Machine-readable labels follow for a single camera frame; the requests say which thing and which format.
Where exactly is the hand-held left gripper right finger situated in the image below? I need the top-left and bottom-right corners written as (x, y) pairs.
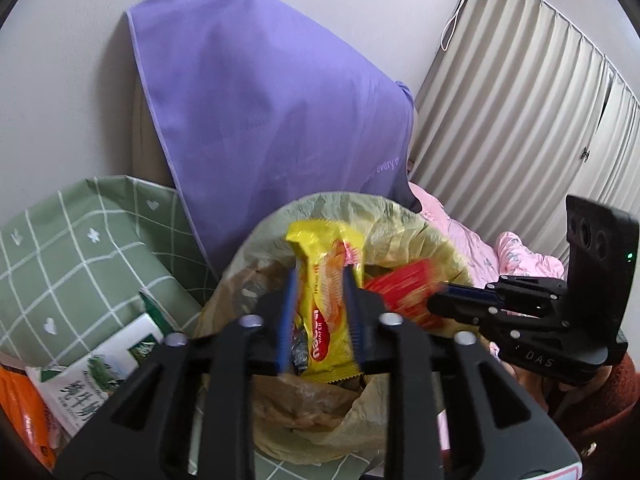
top-left (340, 265), bottom-right (583, 480)

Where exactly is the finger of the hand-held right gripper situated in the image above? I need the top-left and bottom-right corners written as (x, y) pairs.
top-left (426, 293), bottom-right (557, 347)
top-left (441, 275), bottom-right (568, 318)

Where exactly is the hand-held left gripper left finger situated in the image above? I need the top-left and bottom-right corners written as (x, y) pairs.
top-left (52, 266), bottom-right (306, 480)

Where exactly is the yellow wafer packet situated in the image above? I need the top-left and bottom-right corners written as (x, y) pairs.
top-left (285, 220), bottom-right (368, 386)

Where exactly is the red gold snack packet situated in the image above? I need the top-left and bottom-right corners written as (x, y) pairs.
top-left (362, 259), bottom-right (451, 332)

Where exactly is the yellow-green trash bag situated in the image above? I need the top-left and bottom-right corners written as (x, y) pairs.
top-left (192, 191), bottom-right (476, 466)

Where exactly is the orange snack packet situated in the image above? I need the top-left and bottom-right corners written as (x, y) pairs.
top-left (0, 365), bottom-right (59, 471)

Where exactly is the person's right forearm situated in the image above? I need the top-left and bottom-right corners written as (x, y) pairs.
top-left (545, 350), bottom-right (640, 453)

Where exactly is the person's right hand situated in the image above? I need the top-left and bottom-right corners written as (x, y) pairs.
top-left (499, 359), bottom-right (553, 400)

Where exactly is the pink floral quilt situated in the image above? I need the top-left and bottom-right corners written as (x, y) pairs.
top-left (407, 157), bottom-right (568, 292)

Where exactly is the dark foil wrapper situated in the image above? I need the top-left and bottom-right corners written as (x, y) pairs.
top-left (290, 327), bottom-right (314, 376)

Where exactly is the beige pleated curtain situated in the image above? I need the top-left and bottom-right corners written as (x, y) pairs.
top-left (410, 0), bottom-right (640, 267)

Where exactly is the white green snack packet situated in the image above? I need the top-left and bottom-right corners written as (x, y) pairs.
top-left (25, 287), bottom-right (183, 436)

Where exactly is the purple pillow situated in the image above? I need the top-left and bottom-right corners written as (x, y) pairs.
top-left (125, 0), bottom-right (423, 281)

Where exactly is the green checked bedsheet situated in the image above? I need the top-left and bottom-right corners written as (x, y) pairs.
top-left (0, 175), bottom-right (386, 480)

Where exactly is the white cord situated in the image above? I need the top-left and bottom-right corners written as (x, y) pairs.
top-left (440, 0), bottom-right (473, 52)

